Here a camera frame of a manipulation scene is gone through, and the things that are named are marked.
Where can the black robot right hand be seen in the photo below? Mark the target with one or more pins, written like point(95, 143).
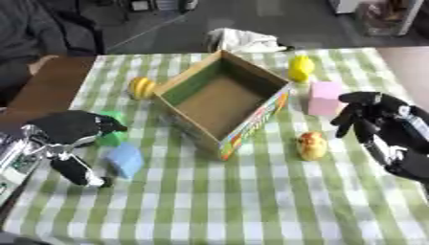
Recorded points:
point(385, 127)

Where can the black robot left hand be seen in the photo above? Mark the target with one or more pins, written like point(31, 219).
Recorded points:
point(70, 126)

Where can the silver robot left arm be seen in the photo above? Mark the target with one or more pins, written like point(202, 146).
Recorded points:
point(15, 159)

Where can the open cardboard box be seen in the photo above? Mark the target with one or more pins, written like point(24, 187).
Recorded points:
point(223, 102)

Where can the green block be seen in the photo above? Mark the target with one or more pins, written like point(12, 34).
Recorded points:
point(113, 134)

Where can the blue block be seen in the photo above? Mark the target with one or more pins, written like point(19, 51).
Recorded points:
point(126, 160)

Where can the pink block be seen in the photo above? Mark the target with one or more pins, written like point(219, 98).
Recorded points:
point(325, 98)

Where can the orange yellow toy fruit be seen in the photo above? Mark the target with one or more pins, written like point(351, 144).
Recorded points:
point(311, 145)

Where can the yellow toy banana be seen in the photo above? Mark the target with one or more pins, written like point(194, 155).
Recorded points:
point(141, 88)

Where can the person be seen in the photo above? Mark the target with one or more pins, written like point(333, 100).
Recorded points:
point(25, 41)

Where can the white bag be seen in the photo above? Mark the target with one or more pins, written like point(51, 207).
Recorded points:
point(244, 40)

